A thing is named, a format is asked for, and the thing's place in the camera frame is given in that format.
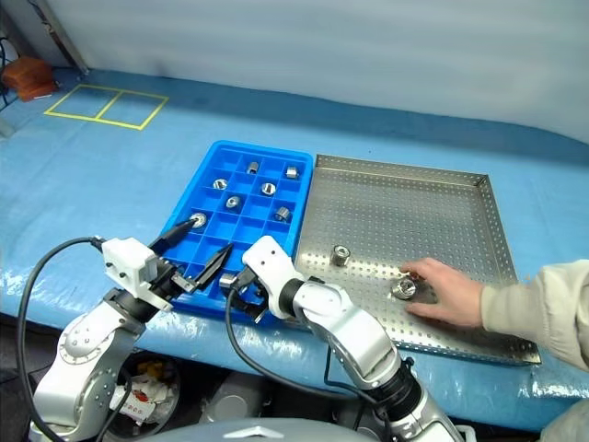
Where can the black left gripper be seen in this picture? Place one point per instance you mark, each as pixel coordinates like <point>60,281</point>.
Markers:
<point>170,276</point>

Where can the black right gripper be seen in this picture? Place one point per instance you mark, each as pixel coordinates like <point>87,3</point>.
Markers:
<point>253,299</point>

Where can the flanged metal roller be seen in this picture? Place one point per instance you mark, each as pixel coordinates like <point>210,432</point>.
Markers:
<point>199,219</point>

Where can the small metal roller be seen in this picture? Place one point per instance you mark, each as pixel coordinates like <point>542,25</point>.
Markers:
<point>282,213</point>
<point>220,184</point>
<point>252,167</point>
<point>404,287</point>
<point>268,188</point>
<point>341,254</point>
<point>234,201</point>
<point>291,172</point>

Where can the person's beige sleeved forearm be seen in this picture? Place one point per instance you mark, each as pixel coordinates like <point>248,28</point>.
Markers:
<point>543,308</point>

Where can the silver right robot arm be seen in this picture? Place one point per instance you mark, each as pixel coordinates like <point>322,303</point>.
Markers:
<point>349,322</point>

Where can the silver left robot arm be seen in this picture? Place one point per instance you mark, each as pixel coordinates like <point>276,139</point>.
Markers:
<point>83,340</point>

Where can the blue plastic compartment tray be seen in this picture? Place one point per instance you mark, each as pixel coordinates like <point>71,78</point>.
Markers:
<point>250,225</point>

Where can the perforated steel tray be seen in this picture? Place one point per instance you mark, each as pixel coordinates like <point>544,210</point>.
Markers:
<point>391,207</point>

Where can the person's bare hand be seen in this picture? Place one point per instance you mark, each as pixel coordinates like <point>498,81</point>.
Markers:
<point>446,294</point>

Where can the grey round cylinder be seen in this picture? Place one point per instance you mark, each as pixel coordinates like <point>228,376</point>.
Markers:
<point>232,405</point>
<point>368,426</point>

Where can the grey robot torso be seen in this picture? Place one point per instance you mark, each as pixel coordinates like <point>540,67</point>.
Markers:
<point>262,433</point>

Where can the black waste bin with wrappers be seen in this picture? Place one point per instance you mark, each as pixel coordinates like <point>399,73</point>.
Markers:
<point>142,396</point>

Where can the yellow tape double square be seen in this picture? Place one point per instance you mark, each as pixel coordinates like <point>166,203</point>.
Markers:
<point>108,107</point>

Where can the orange block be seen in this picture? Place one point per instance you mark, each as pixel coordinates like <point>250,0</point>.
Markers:
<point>27,78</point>

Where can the person's beige clothing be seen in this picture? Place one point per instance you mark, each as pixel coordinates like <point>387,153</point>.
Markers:
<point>568,423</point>

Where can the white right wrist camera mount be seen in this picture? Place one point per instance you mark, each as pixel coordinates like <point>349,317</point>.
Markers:
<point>269,258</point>

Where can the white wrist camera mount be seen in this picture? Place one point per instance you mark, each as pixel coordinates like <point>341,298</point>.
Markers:
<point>124,258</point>
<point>269,258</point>

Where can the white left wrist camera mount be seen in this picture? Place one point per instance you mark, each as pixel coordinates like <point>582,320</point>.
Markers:
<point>124,258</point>

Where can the grey metal frame post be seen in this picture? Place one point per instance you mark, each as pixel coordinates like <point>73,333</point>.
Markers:
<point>69,37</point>

